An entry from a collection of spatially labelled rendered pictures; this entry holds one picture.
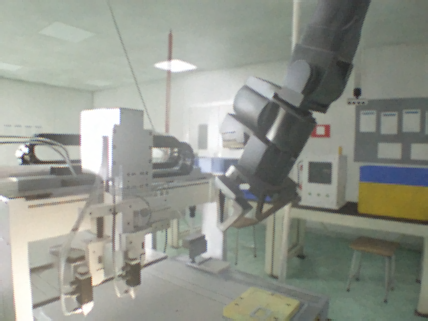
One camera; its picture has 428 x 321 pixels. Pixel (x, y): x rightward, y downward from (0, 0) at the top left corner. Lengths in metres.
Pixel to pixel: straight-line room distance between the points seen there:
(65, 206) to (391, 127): 4.28
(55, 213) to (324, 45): 0.61
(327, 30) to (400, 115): 4.22
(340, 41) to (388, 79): 4.31
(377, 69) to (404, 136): 1.01
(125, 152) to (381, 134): 4.17
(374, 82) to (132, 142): 4.27
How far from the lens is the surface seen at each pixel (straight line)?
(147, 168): 0.70
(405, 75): 4.69
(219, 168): 3.57
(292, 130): 0.40
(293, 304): 0.92
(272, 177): 0.42
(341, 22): 0.40
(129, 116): 0.69
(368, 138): 4.61
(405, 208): 2.96
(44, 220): 0.71
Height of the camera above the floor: 1.33
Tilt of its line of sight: 3 degrees down
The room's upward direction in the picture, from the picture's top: 1 degrees clockwise
